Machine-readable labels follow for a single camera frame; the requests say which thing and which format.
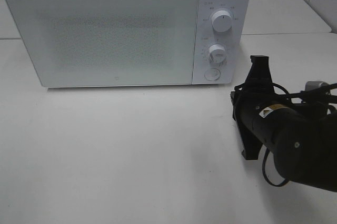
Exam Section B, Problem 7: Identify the white microwave door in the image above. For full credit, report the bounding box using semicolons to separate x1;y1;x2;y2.
6;0;198;88

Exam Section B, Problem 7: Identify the round white door button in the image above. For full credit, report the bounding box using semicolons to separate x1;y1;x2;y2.
204;68;221;81

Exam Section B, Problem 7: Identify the black camera cable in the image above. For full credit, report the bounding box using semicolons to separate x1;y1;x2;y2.
234;82;337;187

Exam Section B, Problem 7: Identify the white timer knob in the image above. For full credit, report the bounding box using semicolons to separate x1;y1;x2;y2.
208;44;227;64

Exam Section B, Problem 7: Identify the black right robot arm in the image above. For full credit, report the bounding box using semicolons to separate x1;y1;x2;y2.
231;56;336;192

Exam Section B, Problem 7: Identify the upper white power knob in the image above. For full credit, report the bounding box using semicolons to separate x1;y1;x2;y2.
211;9;232;33

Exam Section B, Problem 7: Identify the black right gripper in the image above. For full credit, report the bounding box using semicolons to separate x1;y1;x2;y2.
232;55;276;160

